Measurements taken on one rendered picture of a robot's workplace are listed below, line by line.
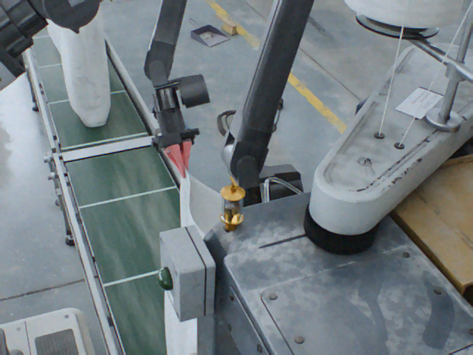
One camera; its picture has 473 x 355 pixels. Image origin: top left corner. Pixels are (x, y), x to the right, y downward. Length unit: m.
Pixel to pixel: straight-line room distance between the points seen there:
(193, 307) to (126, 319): 1.15
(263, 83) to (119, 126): 1.83
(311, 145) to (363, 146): 2.58
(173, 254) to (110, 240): 1.43
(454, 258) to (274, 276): 0.22
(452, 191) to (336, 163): 0.21
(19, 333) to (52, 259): 0.65
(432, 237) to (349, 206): 0.14
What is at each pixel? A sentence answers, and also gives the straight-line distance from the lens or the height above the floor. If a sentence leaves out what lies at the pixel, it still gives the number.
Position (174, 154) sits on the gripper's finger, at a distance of 1.27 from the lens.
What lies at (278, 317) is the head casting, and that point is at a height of 1.34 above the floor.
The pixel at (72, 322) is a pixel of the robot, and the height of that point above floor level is 0.26.
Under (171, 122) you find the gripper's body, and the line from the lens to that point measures 1.29.
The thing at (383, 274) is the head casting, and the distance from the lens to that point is 0.67.
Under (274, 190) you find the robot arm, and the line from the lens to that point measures 0.98.
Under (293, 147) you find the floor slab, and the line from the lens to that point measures 3.27.
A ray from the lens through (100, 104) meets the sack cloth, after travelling 2.69.
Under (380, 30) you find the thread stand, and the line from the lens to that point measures 0.81.
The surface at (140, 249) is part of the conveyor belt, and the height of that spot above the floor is 0.38.
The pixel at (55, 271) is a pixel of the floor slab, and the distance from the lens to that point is 2.56.
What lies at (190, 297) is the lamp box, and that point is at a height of 1.28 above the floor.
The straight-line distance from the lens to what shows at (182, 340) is 1.38.
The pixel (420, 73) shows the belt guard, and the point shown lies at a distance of 0.94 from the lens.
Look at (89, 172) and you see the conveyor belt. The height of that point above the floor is 0.38.
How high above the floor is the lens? 1.80
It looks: 37 degrees down
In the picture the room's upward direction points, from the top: 3 degrees clockwise
